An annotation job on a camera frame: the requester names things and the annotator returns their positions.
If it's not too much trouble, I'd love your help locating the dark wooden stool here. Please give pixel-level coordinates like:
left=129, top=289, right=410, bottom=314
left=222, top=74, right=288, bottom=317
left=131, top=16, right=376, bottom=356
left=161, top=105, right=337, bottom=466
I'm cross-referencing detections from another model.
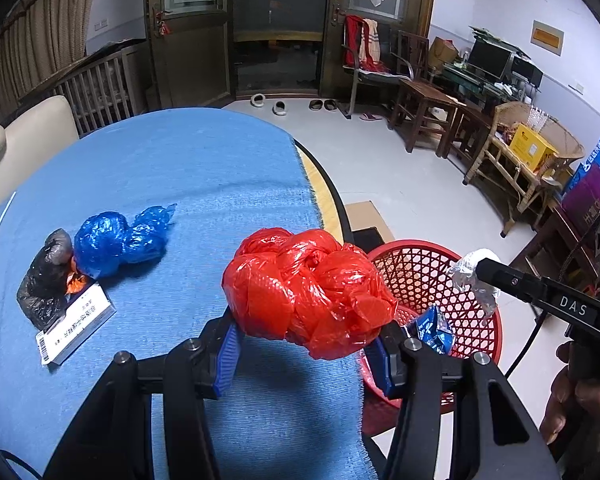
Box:
left=437, top=102, right=495, bottom=161

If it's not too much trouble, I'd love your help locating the purple gift box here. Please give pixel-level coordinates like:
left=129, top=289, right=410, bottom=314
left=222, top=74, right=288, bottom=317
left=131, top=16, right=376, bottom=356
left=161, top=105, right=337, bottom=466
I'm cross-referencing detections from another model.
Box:
left=562, top=165, right=600, bottom=221

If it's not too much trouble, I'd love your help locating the blue snack wrapper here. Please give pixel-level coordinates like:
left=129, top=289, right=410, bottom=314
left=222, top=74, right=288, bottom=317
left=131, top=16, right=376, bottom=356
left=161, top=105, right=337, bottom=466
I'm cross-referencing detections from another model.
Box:
left=402, top=305, right=455, bottom=356

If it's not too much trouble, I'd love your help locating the black computer monitor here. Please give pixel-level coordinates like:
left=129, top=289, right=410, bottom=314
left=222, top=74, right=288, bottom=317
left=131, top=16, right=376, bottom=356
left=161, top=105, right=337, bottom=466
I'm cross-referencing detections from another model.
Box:
left=466, top=39, right=513, bottom=81

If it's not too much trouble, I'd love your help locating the metal frame chair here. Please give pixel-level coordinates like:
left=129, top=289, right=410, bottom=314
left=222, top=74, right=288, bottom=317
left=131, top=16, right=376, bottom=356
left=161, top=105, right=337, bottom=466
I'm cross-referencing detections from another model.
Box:
left=341, top=14, right=431, bottom=120

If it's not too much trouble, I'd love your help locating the wooden crib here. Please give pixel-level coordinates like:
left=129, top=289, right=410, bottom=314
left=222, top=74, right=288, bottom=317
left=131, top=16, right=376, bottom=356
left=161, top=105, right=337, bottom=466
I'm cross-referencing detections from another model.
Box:
left=55, top=42, right=148, bottom=136

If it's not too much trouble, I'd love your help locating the orange plastic bag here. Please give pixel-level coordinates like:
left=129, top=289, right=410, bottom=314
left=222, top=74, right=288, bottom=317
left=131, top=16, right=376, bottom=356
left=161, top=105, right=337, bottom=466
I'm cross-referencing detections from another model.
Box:
left=65, top=255, right=93, bottom=296

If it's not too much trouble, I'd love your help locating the small black monitor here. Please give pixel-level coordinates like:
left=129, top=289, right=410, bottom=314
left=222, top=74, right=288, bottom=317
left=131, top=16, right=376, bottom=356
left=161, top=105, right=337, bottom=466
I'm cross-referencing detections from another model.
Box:
left=510, top=56, right=544, bottom=88

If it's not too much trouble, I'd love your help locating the wooden door with red tassel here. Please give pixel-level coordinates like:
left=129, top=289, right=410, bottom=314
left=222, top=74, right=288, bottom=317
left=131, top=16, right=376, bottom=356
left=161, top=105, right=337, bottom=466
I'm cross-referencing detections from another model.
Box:
left=147, top=0, right=231, bottom=111

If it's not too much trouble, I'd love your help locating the red plastic mesh basket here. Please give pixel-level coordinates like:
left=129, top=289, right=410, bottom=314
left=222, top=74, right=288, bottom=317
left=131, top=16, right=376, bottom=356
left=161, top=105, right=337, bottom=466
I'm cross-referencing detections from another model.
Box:
left=360, top=240, right=503, bottom=438

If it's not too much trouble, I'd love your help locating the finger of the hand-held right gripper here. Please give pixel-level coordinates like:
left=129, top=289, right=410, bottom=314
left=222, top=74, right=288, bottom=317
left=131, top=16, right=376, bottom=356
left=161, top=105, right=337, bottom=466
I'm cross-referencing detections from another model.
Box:
left=474, top=258, right=548, bottom=306

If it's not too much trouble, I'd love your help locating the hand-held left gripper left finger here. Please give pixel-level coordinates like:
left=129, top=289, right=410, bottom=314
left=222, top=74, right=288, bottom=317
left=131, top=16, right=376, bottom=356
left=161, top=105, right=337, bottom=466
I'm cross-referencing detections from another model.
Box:
left=44, top=305, right=245, bottom=480

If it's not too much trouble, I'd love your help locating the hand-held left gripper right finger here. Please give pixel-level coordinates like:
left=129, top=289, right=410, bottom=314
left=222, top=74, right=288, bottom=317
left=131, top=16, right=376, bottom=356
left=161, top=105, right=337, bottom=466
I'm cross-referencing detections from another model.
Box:
left=362, top=320, right=563, bottom=480

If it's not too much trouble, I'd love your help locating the beige leather sofa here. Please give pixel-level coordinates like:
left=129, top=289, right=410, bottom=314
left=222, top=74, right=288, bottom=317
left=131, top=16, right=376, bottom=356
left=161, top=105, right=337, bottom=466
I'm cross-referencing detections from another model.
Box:
left=0, top=95, right=80, bottom=231

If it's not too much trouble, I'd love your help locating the yellow carton box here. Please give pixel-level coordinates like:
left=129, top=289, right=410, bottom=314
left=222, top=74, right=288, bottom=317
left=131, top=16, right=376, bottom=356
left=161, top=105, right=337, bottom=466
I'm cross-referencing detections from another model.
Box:
left=508, top=122, right=560, bottom=171

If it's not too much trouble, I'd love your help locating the red striped cloth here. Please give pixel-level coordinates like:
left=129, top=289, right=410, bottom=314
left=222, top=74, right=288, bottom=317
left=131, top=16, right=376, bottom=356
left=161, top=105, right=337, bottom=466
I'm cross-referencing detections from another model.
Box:
left=344, top=14, right=388, bottom=75

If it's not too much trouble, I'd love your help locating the cluttered computer desk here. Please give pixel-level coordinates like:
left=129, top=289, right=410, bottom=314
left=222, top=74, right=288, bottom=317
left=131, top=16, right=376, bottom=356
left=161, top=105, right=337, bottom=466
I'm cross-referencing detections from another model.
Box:
left=440, top=60, right=540, bottom=111

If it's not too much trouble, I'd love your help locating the small printed carton box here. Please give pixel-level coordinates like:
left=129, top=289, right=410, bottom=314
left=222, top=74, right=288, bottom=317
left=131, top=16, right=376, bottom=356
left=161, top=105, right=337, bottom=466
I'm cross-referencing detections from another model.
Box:
left=35, top=282, right=117, bottom=367

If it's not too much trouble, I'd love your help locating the rattan armchair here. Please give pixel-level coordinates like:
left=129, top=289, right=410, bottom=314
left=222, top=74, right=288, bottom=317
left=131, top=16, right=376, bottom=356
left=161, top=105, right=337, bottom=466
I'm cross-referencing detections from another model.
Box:
left=462, top=101, right=585, bottom=238

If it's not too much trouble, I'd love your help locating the orange wall panel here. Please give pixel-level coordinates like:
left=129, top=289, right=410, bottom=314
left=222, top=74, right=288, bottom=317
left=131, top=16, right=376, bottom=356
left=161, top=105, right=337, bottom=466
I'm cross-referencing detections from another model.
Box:
left=531, top=20, right=564, bottom=57

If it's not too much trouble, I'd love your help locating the black plastic bag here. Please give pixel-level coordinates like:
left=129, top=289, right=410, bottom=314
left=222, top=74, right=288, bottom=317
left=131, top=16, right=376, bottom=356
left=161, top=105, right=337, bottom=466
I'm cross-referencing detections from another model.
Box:
left=16, top=228, right=81, bottom=332

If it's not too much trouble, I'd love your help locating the small brown cardboard box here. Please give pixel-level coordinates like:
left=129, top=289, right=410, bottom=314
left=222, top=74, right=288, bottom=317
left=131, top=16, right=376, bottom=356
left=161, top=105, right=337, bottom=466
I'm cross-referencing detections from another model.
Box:
left=427, top=36, right=458, bottom=71

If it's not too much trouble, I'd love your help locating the person's right hand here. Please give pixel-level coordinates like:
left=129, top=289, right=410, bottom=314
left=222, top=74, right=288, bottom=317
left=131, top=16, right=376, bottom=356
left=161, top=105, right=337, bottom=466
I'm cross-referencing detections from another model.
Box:
left=538, top=342, right=588, bottom=446

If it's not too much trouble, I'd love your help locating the blue tablecloth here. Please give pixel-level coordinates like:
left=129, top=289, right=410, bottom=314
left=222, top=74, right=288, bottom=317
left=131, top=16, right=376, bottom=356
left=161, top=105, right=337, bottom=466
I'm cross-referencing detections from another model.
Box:
left=0, top=106, right=371, bottom=480

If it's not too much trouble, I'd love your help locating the blue plastic bag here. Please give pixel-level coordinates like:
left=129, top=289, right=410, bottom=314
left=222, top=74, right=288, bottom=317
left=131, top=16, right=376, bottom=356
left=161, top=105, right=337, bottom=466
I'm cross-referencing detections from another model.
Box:
left=73, top=203, right=178, bottom=281

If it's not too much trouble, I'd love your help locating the clear white plastic bag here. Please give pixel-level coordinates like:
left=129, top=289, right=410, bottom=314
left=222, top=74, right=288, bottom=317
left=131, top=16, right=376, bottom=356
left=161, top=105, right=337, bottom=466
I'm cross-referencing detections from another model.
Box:
left=447, top=249, right=500, bottom=318

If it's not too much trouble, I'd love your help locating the beige curtain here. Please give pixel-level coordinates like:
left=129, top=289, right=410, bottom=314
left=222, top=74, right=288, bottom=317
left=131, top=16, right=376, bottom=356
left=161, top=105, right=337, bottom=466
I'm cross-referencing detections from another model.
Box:
left=0, top=0, right=103, bottom=126

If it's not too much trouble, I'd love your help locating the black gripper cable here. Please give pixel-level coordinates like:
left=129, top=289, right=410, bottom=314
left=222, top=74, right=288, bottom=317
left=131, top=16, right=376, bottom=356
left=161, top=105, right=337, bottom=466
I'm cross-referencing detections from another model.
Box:
left=502, top=307, right=550, bottom=378

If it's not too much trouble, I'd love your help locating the red plastic bag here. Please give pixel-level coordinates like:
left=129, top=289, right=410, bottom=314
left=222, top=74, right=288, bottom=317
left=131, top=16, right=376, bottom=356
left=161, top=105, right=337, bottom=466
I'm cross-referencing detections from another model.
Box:
left=222, top=227, right=399, bottom=361

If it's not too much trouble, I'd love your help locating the dark carved wooden chair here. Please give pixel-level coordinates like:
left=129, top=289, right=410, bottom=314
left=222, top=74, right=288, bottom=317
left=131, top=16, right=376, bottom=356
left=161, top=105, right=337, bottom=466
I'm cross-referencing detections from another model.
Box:
left=510, top=200, right=600, bottom=301

